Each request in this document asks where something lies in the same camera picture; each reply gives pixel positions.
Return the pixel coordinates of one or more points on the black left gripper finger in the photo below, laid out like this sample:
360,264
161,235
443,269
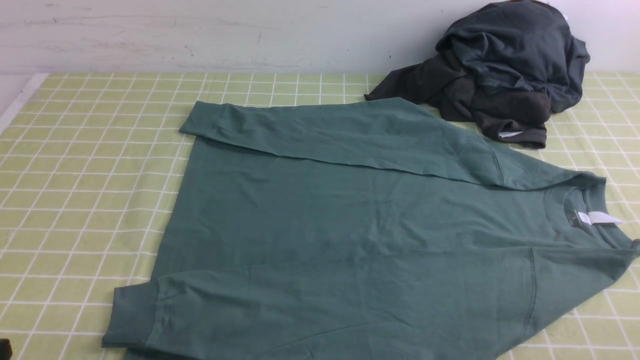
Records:
6,350

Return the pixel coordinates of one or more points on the green long-sleeved shirt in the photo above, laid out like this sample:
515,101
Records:
365,231

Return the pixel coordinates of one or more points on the green checkered tablecloth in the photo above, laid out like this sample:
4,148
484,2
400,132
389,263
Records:
91,165

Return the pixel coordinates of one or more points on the dark brown crumpled garment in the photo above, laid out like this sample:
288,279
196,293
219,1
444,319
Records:
515,116

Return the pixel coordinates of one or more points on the dark grey crumpled sweatshirt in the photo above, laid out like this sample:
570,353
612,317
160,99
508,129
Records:
520,45

